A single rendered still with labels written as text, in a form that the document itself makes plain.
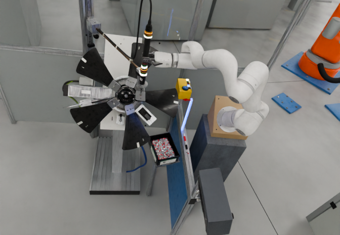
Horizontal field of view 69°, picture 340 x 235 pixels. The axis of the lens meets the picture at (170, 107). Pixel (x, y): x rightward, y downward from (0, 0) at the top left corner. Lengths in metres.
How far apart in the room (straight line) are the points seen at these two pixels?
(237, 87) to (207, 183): 0.49
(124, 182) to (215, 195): 1.41
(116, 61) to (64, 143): 1.33
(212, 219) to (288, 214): 1.85
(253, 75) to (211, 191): 0.57
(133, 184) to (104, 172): 0.30
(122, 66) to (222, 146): 0.94
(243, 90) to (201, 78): 1.42
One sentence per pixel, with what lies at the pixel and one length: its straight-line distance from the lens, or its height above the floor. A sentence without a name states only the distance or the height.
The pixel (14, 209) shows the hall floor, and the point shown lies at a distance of 2.63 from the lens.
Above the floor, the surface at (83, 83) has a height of 1.14.
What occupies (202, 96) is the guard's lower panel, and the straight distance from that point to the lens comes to 2.68.
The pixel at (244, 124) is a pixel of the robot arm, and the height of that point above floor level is 1.33.
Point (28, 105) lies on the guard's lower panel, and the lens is 2.93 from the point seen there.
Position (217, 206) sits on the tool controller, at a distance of 1.23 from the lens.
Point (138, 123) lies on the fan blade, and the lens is 1.69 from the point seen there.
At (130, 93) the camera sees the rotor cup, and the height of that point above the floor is 1.23.
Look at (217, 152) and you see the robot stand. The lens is 1.92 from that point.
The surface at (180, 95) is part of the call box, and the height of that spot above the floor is 1.03.
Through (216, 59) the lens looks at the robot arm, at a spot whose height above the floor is 1.71.
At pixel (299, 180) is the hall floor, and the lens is 3.31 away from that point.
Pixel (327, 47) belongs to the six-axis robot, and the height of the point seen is 0.59.
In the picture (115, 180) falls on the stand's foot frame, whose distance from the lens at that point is 2.52.
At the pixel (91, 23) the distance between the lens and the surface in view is 1.93.
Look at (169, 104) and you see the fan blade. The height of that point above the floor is 1.16.
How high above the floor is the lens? 2.29
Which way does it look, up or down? 44 degrees down
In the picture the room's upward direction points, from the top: 14 degrees clockwise
